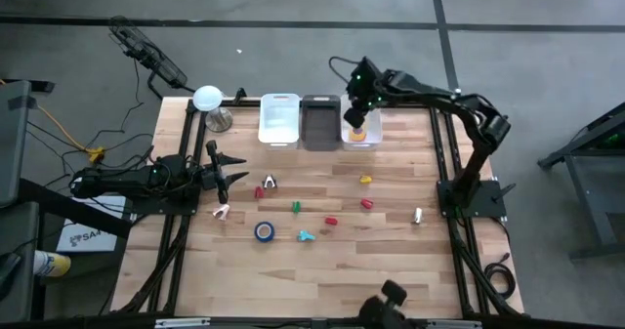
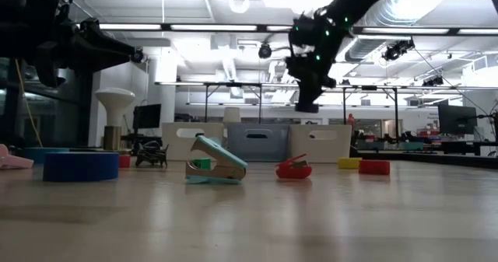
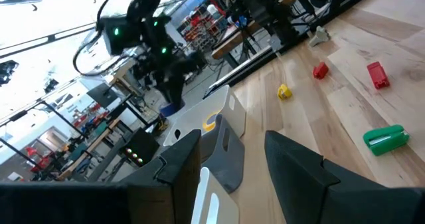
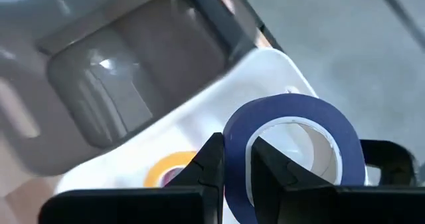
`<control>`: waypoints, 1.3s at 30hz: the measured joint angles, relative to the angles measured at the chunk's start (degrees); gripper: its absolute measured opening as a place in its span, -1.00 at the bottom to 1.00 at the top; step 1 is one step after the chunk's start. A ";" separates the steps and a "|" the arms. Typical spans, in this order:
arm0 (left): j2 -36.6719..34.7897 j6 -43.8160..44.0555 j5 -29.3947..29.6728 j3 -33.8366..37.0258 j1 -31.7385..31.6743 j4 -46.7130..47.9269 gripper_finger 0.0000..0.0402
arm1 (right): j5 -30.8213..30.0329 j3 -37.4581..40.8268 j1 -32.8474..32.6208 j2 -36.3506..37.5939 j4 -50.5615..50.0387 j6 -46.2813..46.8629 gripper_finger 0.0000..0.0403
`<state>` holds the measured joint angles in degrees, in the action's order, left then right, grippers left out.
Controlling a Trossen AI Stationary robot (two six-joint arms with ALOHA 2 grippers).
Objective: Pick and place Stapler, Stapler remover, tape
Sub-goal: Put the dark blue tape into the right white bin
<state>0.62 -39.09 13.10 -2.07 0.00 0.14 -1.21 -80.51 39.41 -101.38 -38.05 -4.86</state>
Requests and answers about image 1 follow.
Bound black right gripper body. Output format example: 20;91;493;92
347;57;388;112

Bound dark blue tape roll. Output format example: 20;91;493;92
253;221;276;244

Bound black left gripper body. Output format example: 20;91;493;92
197;140;230;205

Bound black aluminium table frame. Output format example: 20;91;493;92
111;97;526;320

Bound black coiled cable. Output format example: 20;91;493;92
482;252;518;301

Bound black diagonal beam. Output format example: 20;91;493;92
18;177;134;239

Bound translucent white plastic bin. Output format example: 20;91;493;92
340;93;384;152

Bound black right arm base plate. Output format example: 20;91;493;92
437;180;509;218

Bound white printed box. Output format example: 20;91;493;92
56;194;129;254

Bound yellow white bottle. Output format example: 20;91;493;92
32;249;72;278

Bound black wire mesh tray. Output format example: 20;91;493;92
107;15;189;92

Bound dark grey plastic bin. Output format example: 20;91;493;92
300;94;342;152

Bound grey cabinet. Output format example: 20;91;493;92
0;201;41;323
0;79;33;208

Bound yellow extension cable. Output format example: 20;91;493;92
0;78;106;164

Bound silver metal bracket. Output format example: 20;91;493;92
154;317;212;329
426;318;483;329

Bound black metal stand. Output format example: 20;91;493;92
536;102;625;262

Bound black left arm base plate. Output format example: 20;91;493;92
130;177;202;217

